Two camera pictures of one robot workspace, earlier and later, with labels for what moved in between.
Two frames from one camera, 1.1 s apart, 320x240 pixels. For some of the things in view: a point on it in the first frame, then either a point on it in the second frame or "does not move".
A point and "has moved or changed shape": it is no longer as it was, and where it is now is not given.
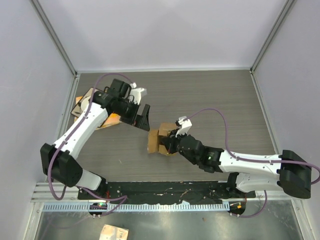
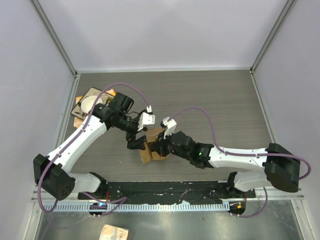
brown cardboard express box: (153, 146) has moved or changed shape
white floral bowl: (85, 103) does not move
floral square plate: (77, 110) does not move
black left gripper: (142, 121) -> (133, 143)
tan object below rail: (111, 232) does not move
